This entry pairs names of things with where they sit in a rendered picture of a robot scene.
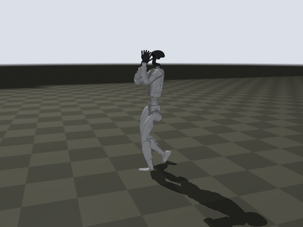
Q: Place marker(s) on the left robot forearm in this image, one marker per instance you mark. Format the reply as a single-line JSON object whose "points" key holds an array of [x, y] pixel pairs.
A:
{"points": [[144, 75]]}

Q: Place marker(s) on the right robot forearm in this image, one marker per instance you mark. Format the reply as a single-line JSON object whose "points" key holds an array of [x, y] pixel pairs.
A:
{"points": [[138, 74]]}

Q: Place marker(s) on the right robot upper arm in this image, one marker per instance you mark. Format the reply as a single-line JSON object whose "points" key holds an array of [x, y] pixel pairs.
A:
{"points": [[138, 81]]}

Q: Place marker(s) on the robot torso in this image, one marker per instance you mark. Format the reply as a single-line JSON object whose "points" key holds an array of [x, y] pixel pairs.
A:
{"points": [[155, 90]]}

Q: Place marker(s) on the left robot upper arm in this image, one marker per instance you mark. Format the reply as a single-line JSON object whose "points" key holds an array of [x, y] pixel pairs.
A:
{"points": [[157, 74]]}

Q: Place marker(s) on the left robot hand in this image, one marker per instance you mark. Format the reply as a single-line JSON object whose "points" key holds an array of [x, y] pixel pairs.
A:
{"points": [[145, 57]]}

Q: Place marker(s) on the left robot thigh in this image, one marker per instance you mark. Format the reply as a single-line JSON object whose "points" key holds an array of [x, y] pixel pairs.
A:
{"points": [[148, 124]]}

